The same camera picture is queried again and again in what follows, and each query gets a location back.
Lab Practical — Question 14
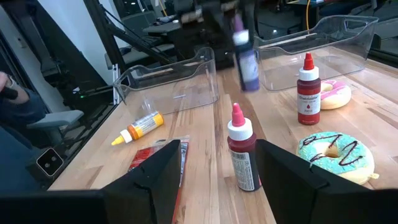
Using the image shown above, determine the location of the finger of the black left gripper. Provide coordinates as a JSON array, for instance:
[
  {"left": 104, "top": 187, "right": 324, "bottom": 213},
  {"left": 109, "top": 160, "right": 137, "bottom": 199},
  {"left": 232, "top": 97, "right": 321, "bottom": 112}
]
[
  {"left": 203, "top": 12, "right": 237, "bottom": 43},
  {"left": 247, "top": 14, "right": 258, "bottom": 52}
]

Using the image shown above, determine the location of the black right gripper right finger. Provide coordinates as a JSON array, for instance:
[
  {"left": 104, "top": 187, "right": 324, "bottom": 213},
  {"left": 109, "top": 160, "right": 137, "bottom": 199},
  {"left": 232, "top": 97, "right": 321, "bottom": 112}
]
[{"left": 255, "top": 138, "right": 371, "bottom": 224}]

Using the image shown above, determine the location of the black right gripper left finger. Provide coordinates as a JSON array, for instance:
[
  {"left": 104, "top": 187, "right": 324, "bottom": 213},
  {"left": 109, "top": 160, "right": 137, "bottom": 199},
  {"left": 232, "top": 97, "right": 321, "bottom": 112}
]
[{"left": 102, "top": 139, "right": 182, "bottom": 224}]

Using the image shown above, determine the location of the purple food colouring bottle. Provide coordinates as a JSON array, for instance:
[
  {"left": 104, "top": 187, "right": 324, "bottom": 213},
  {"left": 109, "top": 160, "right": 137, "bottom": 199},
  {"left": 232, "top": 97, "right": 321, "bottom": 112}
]
[{"left": 232, "top": 29, "right": 261, "bottom": 92}]

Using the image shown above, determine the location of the red packet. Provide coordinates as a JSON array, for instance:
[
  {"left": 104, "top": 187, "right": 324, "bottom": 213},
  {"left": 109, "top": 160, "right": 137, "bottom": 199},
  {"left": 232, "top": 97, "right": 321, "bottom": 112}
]
[{"left": 127, "top": 135, "right": 191, "bottom": 224}]

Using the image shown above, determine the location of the red colouring bottle pink cap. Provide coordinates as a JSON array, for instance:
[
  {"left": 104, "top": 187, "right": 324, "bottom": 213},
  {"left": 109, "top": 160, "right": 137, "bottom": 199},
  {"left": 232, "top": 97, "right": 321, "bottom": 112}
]
[{"left": 226, "top": 102, "right": 262, "bottom": 192}]

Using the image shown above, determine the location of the teal frosted toy donut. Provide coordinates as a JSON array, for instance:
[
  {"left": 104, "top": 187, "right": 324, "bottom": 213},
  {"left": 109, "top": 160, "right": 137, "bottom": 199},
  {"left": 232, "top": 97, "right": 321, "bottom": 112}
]
[{"left": 295, "top": 131, "right": 381, "bottom": 186}]

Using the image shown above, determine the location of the orange bottle with yellow tip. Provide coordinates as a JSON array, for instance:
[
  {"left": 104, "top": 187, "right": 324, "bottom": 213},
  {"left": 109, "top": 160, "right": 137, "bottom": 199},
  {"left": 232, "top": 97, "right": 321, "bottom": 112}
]
[{"left": 111, "top": 111, "right": 165, "bottom": 147}]

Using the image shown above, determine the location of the pink frosted toy donut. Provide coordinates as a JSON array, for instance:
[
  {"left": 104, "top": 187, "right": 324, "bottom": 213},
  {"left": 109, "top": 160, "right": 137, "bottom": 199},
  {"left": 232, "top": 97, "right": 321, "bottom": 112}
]
[{"left": 319, "top": 79, "right": 353, "bottom": 111}]

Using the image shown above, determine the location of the grey office chair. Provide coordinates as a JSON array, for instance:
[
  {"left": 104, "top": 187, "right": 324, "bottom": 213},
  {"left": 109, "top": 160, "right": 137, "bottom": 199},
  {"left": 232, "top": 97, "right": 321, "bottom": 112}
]
[{"left": 26, "top": 110, "right": 85, "bottom": 147}]

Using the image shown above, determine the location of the clear plastic bin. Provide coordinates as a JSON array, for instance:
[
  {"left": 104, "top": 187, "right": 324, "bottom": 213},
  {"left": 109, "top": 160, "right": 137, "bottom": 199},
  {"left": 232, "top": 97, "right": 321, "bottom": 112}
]
[
  {"left": 113, "top": 46, "right": 220, "bottom": 121},
  {"left": 253, "top": 14, "right": 379, "bottom": 92}
]

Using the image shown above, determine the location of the person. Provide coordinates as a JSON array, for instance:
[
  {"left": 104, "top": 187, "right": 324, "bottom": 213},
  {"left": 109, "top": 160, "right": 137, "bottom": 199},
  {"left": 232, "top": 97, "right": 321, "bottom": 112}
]
[{"left": 0, "top": 88, "right": 47, "bottom": 193}]

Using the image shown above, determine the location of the person's hand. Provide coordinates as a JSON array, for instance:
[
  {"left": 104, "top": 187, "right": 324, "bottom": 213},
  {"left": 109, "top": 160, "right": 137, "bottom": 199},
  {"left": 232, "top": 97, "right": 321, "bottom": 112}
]
[{"left": 0, "top": 71, "right": 30, "bottom": 105}]

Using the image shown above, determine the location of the yellow extension cord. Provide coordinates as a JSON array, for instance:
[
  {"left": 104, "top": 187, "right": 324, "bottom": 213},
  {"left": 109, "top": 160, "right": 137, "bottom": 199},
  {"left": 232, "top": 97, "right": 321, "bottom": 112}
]
[{"left": 305, "top": 0, "right": 312, "bottom": 32}]

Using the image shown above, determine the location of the black table-level camera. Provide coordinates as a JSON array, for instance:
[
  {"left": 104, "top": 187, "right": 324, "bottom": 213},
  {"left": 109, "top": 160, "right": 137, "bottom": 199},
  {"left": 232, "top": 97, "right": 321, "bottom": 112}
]
[{"left": 35, "top": 147, "right": 65, "bottom": 179}]

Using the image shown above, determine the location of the black table frame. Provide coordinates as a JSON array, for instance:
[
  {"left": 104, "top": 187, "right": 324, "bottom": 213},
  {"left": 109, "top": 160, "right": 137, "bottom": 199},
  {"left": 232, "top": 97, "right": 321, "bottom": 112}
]
[{"left": 83, "top": 0, "right": 177, "bottom": 103}]

